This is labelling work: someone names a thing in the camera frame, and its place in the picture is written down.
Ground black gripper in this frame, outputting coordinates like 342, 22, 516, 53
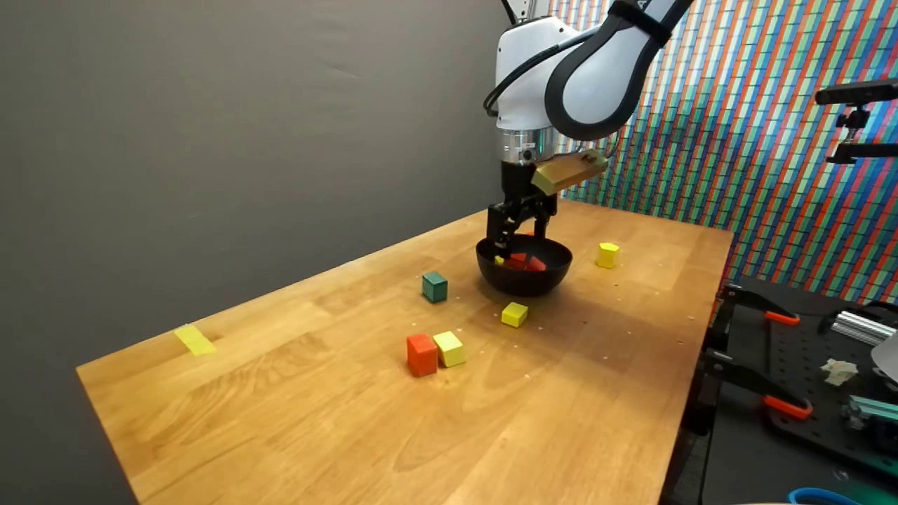
483, 159, 558, 257

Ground black bowl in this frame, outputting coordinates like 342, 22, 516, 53
474, 232, 575, 300

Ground yellow cube block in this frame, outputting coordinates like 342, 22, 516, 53
497, 300, 533, 332

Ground yellow pentagon block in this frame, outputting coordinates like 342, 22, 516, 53
595, 238, 623, 271

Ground green wooden block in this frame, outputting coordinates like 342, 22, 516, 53
418, 269, 448, 307

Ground red square block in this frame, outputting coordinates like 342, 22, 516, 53
404, 335, 439, 380

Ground multicolour patterned cloth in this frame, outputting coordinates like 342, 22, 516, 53
514, 0, 898, 308

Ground grey photo backdrop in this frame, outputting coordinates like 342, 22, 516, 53
0, 0, 528, 505

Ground black pegboard bench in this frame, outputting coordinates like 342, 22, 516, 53
696, 277, 898, 485

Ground small white crumpled item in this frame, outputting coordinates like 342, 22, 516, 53
818, 357, 862, 389

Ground silver aluminium bar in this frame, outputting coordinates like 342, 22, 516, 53
828, 308, 898, 346

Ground grey round plate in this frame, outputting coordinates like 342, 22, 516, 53
867, 332, 898, 387

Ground gold wrist camera bar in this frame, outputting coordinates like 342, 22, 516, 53
530, 151, 610, 200

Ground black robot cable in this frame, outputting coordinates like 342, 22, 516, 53
483, 37, 564, 121

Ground black clamp orange handle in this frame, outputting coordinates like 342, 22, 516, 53
702, 346, 817, 423
720, 280, 804, 332

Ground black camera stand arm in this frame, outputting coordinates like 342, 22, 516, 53
811, 79, 898, 168

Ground teal handled tool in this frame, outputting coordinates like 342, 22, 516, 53
839, 394, 898, 431

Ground blue handled scissors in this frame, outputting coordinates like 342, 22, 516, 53
784, 485, 864, 505

